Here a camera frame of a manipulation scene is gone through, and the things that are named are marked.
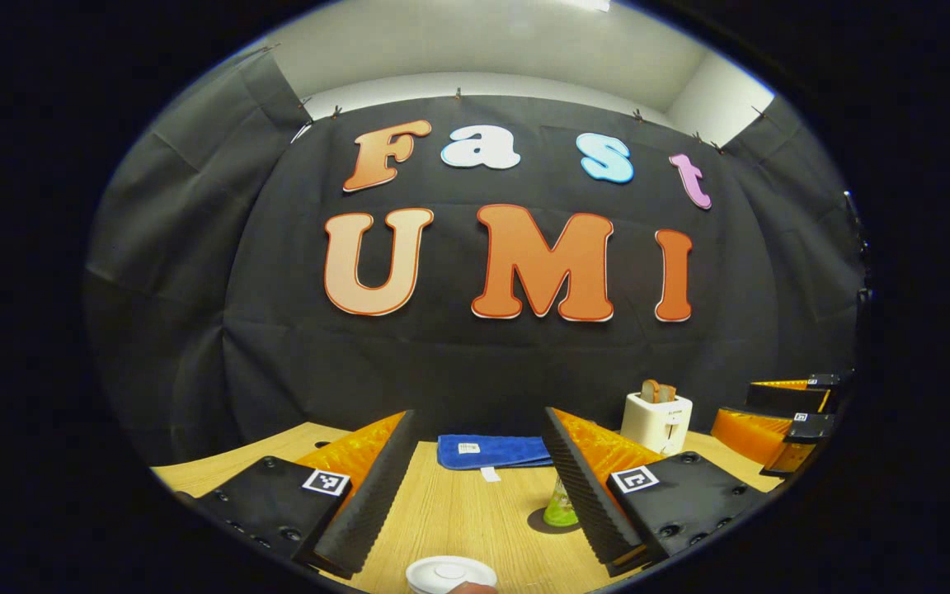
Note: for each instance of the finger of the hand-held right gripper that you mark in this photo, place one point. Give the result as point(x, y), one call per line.
point(759, 437)
point(788, 396)

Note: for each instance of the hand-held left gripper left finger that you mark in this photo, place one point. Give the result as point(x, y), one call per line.
point(372, 503)

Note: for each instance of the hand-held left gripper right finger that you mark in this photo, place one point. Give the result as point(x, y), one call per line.
point(586, 499)

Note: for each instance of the clear water bottle white label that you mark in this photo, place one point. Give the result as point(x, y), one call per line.
point(560, 511)

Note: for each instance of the dark round coaster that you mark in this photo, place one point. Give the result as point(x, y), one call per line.
point(545, 525)

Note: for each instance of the white teacup lid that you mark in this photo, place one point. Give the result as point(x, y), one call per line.
point(450, 569)

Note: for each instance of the blue towel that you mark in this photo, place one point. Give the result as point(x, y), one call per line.
point(496, 452)

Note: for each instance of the toast slice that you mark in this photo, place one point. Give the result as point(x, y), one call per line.
point(667, 393)
point(650, 391)

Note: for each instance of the cream toaster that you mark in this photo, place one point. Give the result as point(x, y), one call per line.
point(656, 421)

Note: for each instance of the black backdrop cloth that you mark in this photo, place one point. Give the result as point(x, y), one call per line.
point(458, 363)

